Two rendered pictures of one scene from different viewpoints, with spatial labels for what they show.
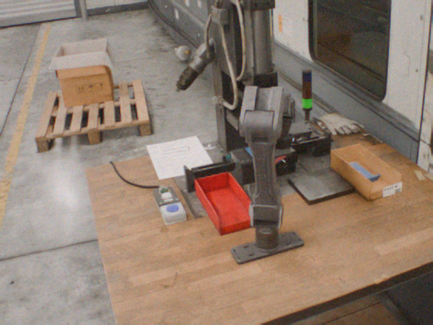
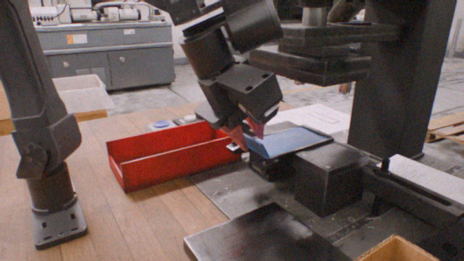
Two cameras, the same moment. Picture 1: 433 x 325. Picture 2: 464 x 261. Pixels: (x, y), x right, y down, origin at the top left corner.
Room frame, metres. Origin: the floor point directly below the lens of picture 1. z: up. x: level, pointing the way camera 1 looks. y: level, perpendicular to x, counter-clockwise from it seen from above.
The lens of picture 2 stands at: (1.29, -0.50, 1.21)
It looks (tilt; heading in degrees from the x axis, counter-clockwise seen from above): 22 degrees down; 78
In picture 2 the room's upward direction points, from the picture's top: straight up
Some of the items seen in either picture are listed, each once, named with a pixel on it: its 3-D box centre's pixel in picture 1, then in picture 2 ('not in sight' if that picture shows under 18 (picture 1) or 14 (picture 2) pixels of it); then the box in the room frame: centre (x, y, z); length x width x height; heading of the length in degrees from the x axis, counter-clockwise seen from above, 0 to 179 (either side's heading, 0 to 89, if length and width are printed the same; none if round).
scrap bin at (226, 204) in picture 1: (225, 201); (175, 150); (1.29, 0.10, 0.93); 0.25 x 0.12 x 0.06; 21
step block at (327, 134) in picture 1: (321, 143); (452, 227); (1.63, -0.25, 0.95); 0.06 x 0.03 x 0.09; 111
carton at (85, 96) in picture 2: not in sight; (76, 111); (0.49, 2.23, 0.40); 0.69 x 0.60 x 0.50; 107
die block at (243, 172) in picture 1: (263, 162); (302, 164); (1.52, -0.03, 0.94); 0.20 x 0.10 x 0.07; 111
